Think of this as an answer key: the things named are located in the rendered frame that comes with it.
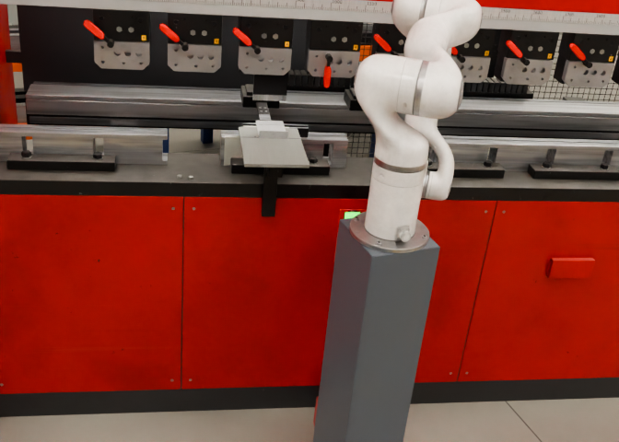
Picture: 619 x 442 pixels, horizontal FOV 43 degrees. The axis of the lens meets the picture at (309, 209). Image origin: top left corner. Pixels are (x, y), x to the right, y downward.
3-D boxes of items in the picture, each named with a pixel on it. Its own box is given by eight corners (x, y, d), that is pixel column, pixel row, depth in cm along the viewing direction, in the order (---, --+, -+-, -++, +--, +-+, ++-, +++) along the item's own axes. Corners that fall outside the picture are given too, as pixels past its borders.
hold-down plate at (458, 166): (413, 177, 247) (414, 168, 246) (408, 169, 252) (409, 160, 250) (503, 178, 252) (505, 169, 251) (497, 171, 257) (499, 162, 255)
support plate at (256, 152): (244, 167, 216) (244, 163, 215) (238, 129, 239) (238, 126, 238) (309, 168, 219) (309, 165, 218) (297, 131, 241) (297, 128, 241)
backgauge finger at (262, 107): (245, 124, 244) (246, 110, 241) (239, 95, 266) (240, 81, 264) (284, 126, 246) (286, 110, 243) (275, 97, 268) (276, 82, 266)
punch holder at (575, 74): (563, 86, 244) (576, 33, 236) (552, 76, 251) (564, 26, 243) (608, 87, 246) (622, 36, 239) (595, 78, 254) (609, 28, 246)
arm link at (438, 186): (468, 95, 219) (447, 203, 219) (411, 85, 221) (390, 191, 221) (471, 89, 210) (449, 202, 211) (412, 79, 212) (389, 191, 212)
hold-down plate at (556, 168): (532, 179, 254) (534, 170, 252) (526, 171, 258) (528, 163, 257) (619, 180, 259) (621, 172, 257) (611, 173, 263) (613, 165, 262)
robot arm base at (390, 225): (443, 247, 184) (457, 176, 176) (370, 258, 177) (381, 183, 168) (404, 209, 199) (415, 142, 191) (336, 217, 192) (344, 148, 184)
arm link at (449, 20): (380, 120, 171) (455, 133, 168) (386, 71, 164) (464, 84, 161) (418, 23, 209) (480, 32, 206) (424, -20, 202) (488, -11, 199)
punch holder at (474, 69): (438, 81, 237) (448, 27, 229) (430, 72, 245) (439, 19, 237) (485, 83, 240) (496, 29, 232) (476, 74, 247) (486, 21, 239)
